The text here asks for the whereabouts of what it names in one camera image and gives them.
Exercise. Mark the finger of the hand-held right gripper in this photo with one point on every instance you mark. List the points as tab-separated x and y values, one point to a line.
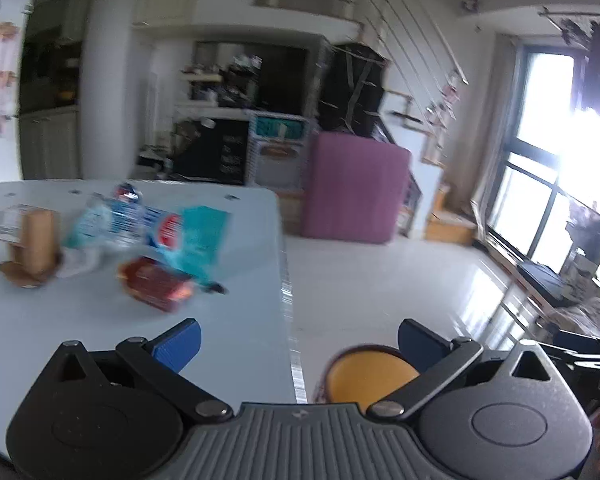
587	344

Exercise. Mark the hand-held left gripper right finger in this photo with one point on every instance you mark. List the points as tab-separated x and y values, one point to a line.
420	346

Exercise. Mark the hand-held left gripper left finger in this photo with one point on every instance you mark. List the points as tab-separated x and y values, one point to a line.
179	346

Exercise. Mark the round wooden waste bin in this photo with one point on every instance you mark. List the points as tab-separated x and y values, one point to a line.
370	376

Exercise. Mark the red-brown snack packet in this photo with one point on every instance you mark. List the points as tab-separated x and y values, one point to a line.
155	286

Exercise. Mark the teal plastic packet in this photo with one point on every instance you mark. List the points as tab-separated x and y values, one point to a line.
200	242

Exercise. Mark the crushed plastic bottle blue label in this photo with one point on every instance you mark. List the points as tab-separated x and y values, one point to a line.
125	220

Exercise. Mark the brown cardboard box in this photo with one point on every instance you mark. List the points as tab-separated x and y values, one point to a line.
35	247

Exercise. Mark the clear plastic container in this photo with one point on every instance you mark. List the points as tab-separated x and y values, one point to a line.
7	224

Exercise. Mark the low dark bench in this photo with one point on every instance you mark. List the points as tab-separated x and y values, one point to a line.
540	280

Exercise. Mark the light wooden box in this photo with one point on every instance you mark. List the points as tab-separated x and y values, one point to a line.
447	227

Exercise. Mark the wooden crate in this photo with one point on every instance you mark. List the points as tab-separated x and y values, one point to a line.
290	212

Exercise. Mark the large window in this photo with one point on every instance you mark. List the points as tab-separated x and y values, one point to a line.
555	160

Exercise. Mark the black chalkboard sign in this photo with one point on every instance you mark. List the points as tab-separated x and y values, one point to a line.
222	152

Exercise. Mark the white and teal toy kitchen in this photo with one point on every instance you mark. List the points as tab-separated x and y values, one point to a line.
276	155

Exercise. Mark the beige curtain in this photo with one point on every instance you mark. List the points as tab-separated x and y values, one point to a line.
490	120

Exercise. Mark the tall black cabinet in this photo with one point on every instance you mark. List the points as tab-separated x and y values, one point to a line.
354	90

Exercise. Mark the beige kitchen cabinets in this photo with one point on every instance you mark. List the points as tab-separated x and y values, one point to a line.
52	90

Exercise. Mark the stair railing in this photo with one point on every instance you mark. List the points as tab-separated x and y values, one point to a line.
415	25

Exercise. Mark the white fridge with pictures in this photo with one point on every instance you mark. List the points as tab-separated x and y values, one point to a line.
2	75

